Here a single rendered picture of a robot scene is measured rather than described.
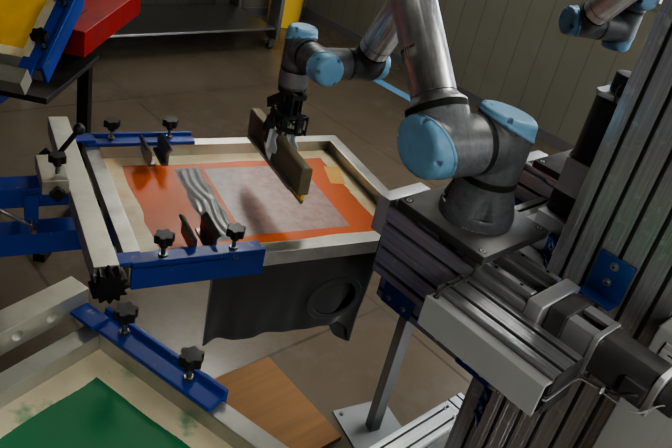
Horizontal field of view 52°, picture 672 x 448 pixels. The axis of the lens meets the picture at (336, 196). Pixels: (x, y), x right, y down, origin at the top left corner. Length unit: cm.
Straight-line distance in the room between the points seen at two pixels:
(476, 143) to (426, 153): 9
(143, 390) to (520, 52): 483
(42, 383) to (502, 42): 499
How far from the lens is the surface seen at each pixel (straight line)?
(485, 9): 593
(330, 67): 156
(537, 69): 566
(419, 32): 125
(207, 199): 182
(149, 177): 190
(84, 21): 257
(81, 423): 125
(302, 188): 167
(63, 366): 133
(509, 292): 132
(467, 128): 121
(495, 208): 133
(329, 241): 168
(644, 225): 137
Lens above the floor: 189
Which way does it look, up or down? 29 degrees down
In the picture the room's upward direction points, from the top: 13 degrees clockwise
